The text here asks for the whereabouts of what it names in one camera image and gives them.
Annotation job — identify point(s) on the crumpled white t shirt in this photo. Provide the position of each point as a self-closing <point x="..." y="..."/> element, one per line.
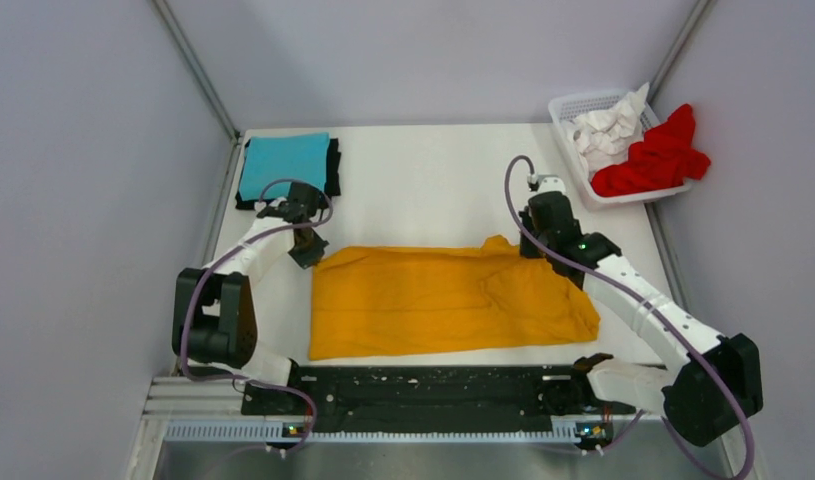
<point x="602" y="130"/>

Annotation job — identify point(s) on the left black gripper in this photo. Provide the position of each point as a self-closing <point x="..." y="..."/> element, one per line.
<point x="313" y="255"/>

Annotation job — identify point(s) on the aluminium corner post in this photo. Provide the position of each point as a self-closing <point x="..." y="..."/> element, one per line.
<point x="194" y="66"/>
<point x="692" y="23"/>

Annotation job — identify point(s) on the folded black t shirt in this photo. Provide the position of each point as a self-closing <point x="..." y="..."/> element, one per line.
<point x="332" y="187"/>

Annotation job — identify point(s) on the folded turquoise t shirt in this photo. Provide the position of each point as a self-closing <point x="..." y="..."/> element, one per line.
<point x="300" y="157"/>

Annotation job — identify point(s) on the aluminium frame rail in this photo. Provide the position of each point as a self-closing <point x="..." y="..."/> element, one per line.
<point x="212" y="399"/>

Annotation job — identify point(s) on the right aluminium corner post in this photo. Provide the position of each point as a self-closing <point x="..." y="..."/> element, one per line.
<point x="692" y="23"/>

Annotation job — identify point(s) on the yellow t shirt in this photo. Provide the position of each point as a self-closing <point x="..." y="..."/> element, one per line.
<point x="399" y="301"/>

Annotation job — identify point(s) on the crumpled red t shirt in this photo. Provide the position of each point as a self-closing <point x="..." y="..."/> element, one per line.
<point x="663" y="159"/>

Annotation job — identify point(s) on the left aluminium corner post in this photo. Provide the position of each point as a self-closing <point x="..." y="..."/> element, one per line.
<point x="194" y="66"/>

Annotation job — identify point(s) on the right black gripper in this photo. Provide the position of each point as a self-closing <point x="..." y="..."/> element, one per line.
<point x="526" y="218"/>

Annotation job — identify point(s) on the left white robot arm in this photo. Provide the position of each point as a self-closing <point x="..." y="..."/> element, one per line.
<point x="215" y="332"/>

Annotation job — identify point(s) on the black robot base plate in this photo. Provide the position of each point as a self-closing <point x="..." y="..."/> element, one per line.
<point x="432" y="399"/>

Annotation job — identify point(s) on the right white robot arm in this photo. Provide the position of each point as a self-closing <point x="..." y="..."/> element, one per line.
<point x="706" y="384"/>

